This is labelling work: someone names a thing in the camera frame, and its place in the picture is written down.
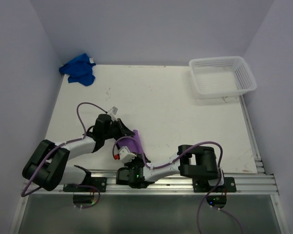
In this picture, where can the blue crumpled towel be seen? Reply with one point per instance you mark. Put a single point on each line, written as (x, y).
(79, 70)

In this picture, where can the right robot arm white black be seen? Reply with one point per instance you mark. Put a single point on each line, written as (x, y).
(197, 162)

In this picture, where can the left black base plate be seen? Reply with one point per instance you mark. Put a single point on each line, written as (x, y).
(98, 182)

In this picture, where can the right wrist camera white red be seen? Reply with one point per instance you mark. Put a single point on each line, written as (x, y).
(124, 155)

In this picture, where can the white plastic perforated basket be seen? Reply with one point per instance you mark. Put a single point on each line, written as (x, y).
(221, 77)

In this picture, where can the black purple microfiber towel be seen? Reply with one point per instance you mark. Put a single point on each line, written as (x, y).
(134, 145)

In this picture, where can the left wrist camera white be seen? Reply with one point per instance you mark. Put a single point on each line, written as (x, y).
(113, 112)

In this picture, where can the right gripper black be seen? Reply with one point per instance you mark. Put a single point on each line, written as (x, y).
(138, 158)

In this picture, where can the aluminium mounting rail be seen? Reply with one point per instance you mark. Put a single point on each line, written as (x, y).
(245, 184)

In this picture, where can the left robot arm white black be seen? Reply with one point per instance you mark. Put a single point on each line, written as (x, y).
(47, 167)

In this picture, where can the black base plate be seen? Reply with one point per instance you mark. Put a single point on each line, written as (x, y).
(227, 184)
(98, 182)

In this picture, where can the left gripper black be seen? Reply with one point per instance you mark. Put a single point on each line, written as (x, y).
(124, 129)

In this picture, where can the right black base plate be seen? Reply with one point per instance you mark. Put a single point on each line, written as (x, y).
(227, 184)

